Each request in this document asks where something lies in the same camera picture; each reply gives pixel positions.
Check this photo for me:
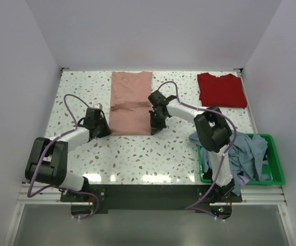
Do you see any pink t shirt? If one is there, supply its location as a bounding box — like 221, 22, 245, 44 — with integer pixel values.
109, 71, 153, 136

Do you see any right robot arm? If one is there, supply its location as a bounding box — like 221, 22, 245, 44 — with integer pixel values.
148, 90, 235, 202

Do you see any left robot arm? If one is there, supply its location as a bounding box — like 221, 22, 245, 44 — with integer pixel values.
25, 108, 111, 201

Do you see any folded red t shirt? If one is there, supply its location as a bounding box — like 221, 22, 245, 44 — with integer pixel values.
197, 73, 247, 108

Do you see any black garment in bin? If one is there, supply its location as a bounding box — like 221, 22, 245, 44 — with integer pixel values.
203, 168, 213, 180

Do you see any blue grey t shirt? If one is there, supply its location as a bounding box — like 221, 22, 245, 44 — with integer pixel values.
188, 132, 273, 195

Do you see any lavender garment in bin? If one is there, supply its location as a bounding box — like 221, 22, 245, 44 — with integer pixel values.
237, 174, 250, 186

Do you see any green plastic bin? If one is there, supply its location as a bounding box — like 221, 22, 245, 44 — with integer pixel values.
198, 133, 285, 186

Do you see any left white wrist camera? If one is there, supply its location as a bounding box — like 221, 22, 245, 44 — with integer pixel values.
92, 103, 103, 110

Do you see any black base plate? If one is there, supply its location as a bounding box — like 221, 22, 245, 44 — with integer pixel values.
60, 184, 242, 218

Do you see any aluminium frame rail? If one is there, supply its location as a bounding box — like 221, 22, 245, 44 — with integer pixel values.
4, 183, 296, 245

